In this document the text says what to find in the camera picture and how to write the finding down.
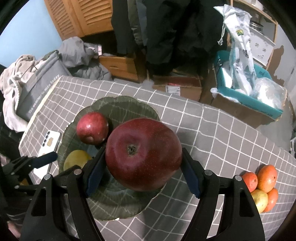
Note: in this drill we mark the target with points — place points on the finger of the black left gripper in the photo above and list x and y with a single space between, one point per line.
39 160

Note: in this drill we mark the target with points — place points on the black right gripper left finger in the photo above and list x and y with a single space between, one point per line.
76 221

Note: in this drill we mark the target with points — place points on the large dark red apple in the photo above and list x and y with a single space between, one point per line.
143 154

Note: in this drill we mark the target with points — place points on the yellow green apple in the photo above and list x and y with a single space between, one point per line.
261 199

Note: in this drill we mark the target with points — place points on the white smartphone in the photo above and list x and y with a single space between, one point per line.
49 144

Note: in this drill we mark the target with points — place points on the orange tangerine left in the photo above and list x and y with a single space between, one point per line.
250 180

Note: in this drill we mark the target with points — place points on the orange tangerine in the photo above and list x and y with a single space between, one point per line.
272 199
250 180

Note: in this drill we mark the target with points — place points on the orange tangerine right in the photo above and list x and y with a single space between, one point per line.
272 199

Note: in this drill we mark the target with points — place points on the dark green glass plate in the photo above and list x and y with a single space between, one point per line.
111 200

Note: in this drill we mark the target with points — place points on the large orange grapefruit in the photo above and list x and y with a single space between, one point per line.
267 177

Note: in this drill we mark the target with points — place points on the yellow lemon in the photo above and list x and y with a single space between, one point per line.
76 157

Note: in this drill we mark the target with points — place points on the grey checked tablecloth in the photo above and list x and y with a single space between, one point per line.
217 140

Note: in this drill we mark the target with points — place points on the grey printed bag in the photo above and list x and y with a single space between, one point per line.
39 84

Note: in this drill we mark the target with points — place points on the small red apple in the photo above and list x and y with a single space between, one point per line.
92 128

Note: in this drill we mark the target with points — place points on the brown cardboard box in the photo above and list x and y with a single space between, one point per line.
245 114

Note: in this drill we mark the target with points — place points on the grey crumpled clothing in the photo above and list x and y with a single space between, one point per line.
82 59

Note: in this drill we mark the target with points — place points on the clear plastic bag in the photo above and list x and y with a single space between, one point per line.
269 92

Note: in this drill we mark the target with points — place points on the flat cardboard box with label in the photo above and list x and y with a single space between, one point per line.
183 86

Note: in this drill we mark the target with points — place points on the white printed plastic bag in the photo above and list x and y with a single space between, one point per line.
241 65

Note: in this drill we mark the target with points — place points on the wooden drawer box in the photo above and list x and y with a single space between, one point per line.
132 69

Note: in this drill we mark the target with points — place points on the teal cardboard box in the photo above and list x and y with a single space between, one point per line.
250 102

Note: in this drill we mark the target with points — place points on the wooden louvered cabinet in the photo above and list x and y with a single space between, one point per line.
80 17

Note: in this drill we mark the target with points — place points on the white patterned storage box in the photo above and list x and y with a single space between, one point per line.
261 47

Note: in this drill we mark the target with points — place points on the dark hanging coats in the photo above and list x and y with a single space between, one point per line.
176 35

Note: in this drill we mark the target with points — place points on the wooden shelf unit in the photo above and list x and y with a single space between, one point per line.
261 20

